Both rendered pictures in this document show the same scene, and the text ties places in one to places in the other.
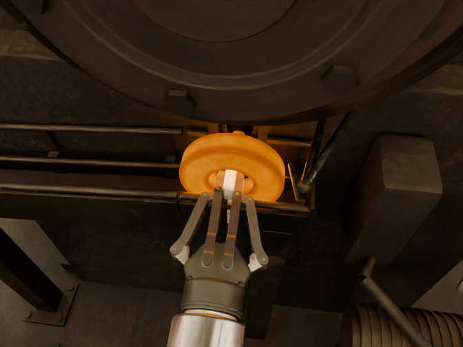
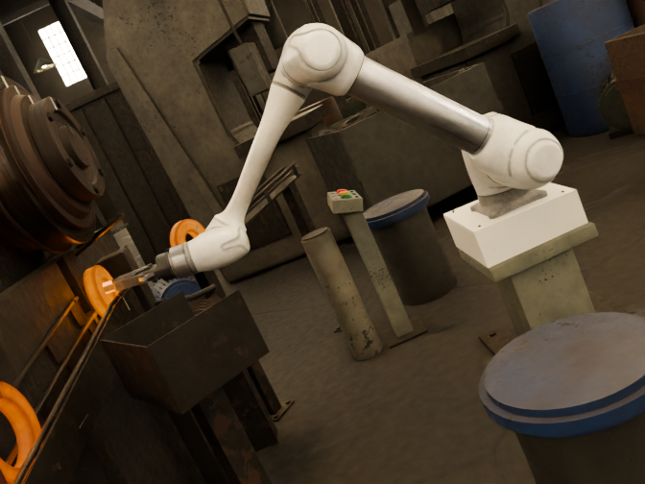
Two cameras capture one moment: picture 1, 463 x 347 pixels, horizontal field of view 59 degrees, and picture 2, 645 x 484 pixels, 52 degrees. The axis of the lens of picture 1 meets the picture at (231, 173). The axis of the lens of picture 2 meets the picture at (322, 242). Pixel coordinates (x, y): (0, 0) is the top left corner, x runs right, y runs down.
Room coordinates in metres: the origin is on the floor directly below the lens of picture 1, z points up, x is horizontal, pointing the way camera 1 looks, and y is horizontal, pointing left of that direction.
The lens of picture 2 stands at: (-0.05, 1.84, 0.99)
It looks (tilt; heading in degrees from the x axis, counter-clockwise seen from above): 12 degrees down; 264
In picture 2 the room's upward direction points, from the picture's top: 24 degrees counter-clockwise
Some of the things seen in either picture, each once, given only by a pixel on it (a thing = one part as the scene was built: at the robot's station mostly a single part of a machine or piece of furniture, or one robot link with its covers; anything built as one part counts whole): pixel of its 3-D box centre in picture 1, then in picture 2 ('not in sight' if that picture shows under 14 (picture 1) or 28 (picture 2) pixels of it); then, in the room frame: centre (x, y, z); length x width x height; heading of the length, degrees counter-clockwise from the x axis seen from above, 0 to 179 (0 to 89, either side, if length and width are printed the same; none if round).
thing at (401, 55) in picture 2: not in sight; (419, 99); (-1.99, -3.84, 0.55); 1.10 x 0.53 x 1.10; 103
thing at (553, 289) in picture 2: not in sight; (542, 293); (-0.81, 0.01, 0.15); 0.40 x 0.40 x 0.31; 84
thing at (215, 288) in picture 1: (215, 279); (157, 269); (0.19, 0.02, 0.73); 0.09 x 0.08 x 0.07; 173
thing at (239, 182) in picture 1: (244, 191); not in sight; (0.32, -0.02, 0.74); 0.05 x 0.03 x 0.01; 173
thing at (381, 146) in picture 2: not in sight; (406, 155); (-1.24, -2.27, 0.39); 1.03 x 0.83 x 0.77; 8
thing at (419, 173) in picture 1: (382, 205); (128, 289); (0.33, -0.24, 0.68); 0.11 x 0.08 x 0.24; 173
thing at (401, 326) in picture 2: not in sight; (373, 263); (-0.47, -0.58, 0.31); 0.24 x 0.16 x 0.62; 83
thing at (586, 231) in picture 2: not in sight; (522, 242); (-0.81, 0.01, 0.33); 0.32 x 0.32 x 0.04; 84
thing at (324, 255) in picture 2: not in sight; (342, 294); (-0.30, -0.56, 0.26); 0.12 x 0.12 x 0.52
